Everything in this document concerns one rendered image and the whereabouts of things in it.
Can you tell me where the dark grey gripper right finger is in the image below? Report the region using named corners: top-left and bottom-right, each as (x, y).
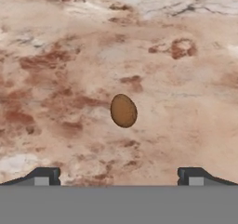
top-left (177, 166), bottom-right (238, 187)

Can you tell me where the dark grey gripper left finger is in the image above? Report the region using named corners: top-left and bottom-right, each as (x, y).
top-left (0, 166), bottom-right (62, 187)

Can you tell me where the brown egg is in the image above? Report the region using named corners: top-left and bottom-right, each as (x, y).
top-left (110, 93), bottom-right (139, 129)

